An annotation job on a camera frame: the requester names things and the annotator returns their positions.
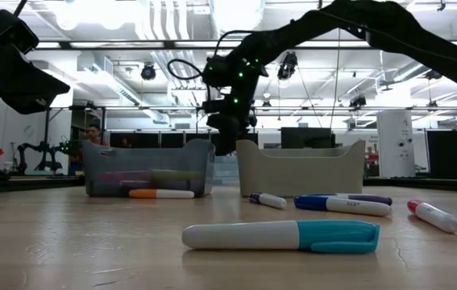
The white marker blue cap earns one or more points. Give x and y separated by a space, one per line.
353 206

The black overhead camera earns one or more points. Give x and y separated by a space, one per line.
288 64

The white marker orange cap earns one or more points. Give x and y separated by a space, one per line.
159 194

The person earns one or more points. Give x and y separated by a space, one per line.
94 135

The white column machine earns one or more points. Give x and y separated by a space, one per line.
395 137

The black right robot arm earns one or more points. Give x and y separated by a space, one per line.
373 24

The black ceiling spotlight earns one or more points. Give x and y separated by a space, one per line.
433 75
358 101
148 72

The dark grey translucent bin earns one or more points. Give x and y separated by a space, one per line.
147 159

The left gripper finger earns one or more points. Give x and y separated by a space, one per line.
30 106
26 76

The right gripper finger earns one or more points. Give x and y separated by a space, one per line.
226 141

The black monitor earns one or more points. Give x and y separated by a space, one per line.
306 137

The black partition panel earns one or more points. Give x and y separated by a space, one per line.
449 155

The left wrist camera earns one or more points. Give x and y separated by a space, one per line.
10 32

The black overhead crossbar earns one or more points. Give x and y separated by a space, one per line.
131 44

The white marker purple cap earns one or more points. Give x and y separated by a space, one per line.
272 200
373 198

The white marker light-blue cap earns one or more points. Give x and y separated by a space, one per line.
252 235

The light grey plastic bin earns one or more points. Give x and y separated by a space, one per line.
300 173

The white marker red cap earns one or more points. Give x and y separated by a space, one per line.
433 216

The background black robot arm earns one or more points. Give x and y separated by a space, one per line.
42 153

